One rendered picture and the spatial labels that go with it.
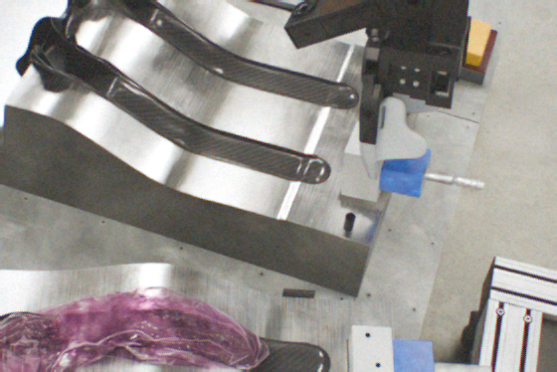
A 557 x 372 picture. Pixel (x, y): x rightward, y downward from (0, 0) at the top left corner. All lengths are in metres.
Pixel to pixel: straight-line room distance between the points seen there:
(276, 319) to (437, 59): 0.29
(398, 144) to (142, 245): 0.30
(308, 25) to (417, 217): 0.31
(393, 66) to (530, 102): 1.55
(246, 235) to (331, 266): 0.09
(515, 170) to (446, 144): 1.10
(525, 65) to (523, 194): 0.38
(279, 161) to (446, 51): 0.24
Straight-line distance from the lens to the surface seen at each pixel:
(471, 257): 2.22
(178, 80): 1.17
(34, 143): 1.14
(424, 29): 0.97
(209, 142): 1.15
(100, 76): 1.15
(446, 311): 2.13
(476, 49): 1.35
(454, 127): 1.31
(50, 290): 1.04
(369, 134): 1.01
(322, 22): 0.99
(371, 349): 1.02
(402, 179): 1.06
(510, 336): 1.86
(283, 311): 1.06
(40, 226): 1.18
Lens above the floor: 1.74
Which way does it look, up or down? 51 degrees down
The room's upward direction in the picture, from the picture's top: 9 degrees clockwise
